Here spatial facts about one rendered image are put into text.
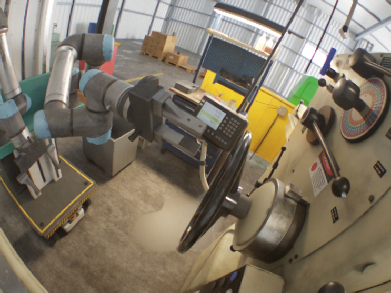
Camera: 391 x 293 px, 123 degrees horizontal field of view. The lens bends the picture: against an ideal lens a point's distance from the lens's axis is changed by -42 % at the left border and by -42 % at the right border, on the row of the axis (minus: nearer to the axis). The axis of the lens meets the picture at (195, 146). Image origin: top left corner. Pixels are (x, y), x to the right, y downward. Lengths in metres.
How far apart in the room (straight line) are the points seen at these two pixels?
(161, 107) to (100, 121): 0.20
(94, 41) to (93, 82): 0.34
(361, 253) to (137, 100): 0.45
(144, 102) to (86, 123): 0.20
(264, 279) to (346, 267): 0.16
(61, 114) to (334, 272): 0.64
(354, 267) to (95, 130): 0.60
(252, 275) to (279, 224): 0.13
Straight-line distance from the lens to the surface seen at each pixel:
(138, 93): 0.33
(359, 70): 0.54
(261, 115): 3.04
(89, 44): 0.76
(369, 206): 0.34
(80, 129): 0.49
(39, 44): 1.18
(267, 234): 0.43
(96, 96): 0.43
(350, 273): 0.34
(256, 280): 0.38
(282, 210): 0.43
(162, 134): 0.39
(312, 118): 0.61
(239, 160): 0.33
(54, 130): 0.49
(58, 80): 0.59
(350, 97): 0.43
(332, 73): 0.79
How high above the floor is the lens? 1.65
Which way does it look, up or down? 34 degrees down
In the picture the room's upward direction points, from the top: 23 degrees clockwise
